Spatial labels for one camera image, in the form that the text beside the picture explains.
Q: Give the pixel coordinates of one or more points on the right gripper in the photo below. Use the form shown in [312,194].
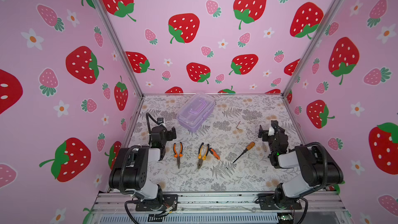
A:
[266,135]

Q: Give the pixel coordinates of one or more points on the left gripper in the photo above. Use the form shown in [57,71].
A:
[169,134]

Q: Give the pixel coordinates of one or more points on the orange handle screwdriver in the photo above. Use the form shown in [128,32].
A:
[248,147]

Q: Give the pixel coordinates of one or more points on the orange needle-nose pliers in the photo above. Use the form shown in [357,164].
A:
[178,153]

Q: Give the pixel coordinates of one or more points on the purple plastic tool box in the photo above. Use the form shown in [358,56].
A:
[194,113]

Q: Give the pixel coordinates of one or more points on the yellow combination pliers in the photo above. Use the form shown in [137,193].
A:
[202,154]

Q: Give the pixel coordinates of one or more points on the small orange black tool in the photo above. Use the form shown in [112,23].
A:
[213,152]

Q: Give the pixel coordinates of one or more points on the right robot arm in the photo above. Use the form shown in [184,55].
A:
[317,168]

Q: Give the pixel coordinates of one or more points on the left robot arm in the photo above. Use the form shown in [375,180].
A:
[129,173]

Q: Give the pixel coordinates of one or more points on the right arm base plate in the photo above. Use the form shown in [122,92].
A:
[271,202]

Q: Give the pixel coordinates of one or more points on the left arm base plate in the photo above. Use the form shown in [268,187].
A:
[158,204]

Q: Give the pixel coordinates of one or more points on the aluminium frame rail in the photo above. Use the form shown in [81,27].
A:
[323,207]

